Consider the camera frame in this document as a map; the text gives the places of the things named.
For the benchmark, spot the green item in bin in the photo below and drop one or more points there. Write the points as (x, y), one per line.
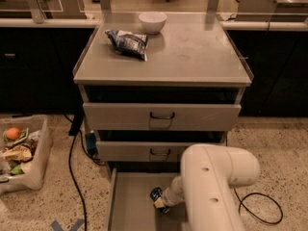
(17, 170)

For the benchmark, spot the grey bottom drawer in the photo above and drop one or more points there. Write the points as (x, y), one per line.
(132, 209)

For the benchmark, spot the blue pepsi can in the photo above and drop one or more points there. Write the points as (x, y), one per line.
(156, 193)

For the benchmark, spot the blue chip bag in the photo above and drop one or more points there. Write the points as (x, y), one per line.
(128, 44)

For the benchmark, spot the grey middle drawer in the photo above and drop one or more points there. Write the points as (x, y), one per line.
(141, 151)

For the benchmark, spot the grey drawer cabinet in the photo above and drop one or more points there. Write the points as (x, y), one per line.
(191, 61)

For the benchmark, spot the clear plastic bin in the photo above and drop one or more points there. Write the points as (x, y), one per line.
(33, 178)

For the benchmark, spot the blue power adapter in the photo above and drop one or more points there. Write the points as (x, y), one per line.
(91, 143)

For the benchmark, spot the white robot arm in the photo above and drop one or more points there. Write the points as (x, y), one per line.
(208, 173)

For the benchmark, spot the orange fruit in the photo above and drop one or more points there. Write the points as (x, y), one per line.
(13, 134)

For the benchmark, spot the crumpled snack wrapper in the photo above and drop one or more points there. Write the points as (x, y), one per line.
(19, 153)

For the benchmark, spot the white ceramic bowl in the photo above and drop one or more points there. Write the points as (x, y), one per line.
(152, 22)

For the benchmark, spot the grey top drawer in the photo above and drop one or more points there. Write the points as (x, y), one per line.
(167, 117)

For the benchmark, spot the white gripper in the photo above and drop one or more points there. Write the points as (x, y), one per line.
(166, 197)

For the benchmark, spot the grey drawer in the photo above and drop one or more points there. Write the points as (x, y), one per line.
(167, 117)
(141, 151)
(132, 209)

